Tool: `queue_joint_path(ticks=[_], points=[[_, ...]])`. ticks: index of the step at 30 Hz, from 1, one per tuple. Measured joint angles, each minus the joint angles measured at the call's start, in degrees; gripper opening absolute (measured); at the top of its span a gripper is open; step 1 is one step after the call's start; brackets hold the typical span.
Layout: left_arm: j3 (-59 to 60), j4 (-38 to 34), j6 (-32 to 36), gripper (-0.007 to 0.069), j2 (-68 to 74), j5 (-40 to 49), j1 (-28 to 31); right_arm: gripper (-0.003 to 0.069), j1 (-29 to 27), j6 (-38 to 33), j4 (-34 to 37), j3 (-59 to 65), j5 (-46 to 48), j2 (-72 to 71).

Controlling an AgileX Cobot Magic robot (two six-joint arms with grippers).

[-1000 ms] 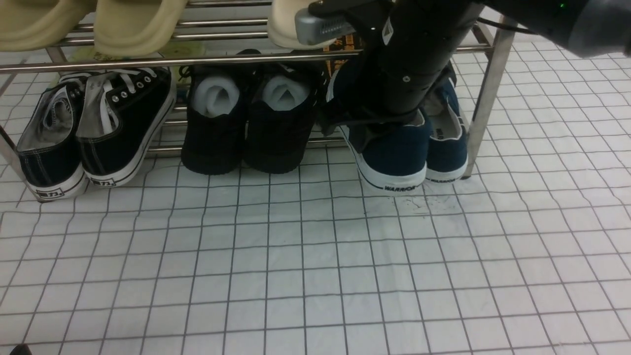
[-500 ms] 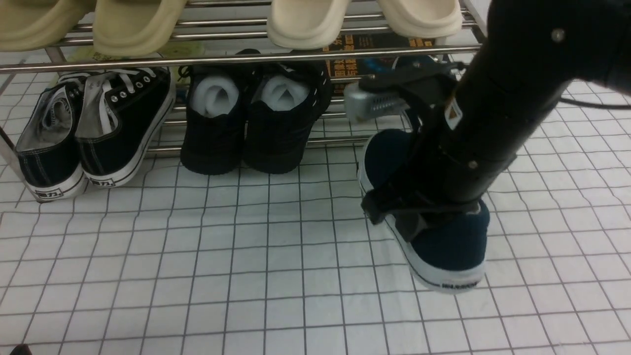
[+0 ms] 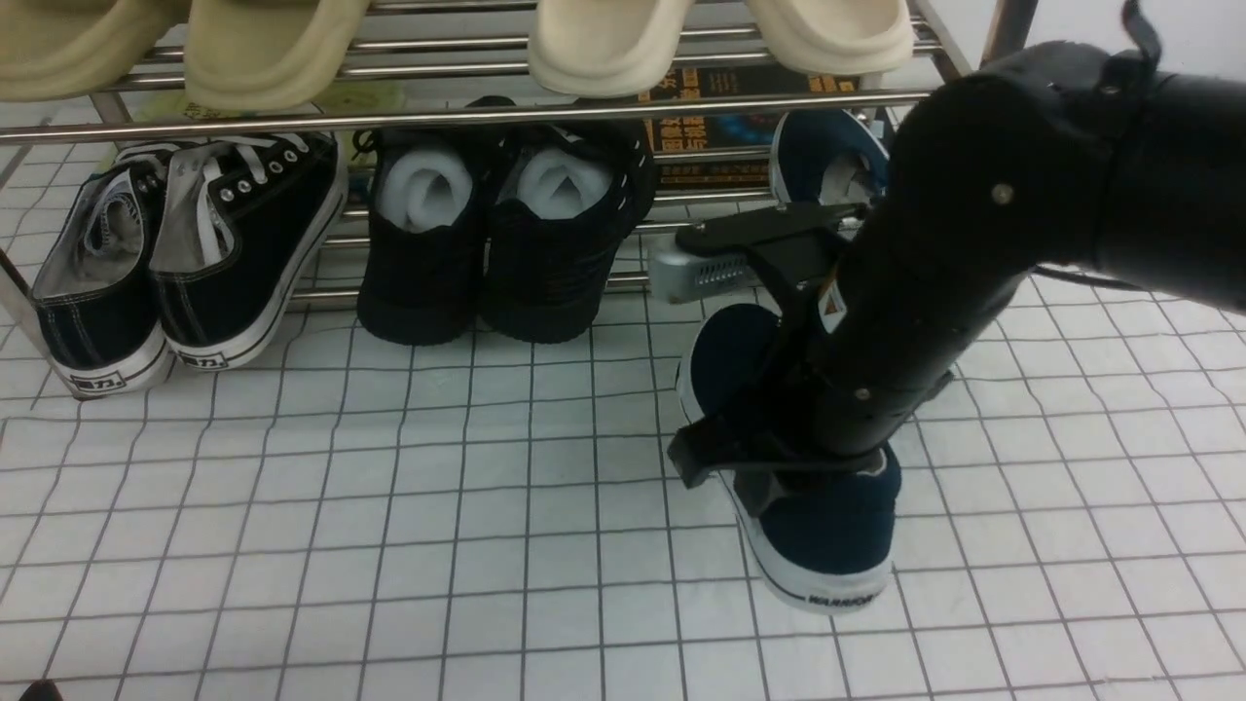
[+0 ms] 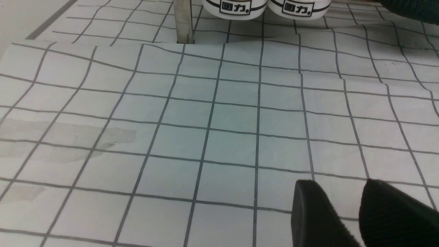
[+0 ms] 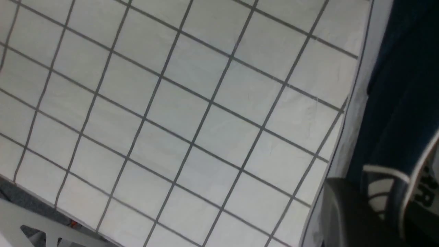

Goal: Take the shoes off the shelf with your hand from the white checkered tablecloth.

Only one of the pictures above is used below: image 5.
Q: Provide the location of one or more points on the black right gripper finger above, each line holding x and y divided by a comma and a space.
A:
346, 220

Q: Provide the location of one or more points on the navy slip-on shoe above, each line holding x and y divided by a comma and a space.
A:
395, 160

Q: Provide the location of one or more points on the white grid tablecloth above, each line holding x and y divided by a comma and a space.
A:
180, 123

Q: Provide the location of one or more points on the grey metal frame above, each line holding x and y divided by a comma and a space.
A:
20, 227

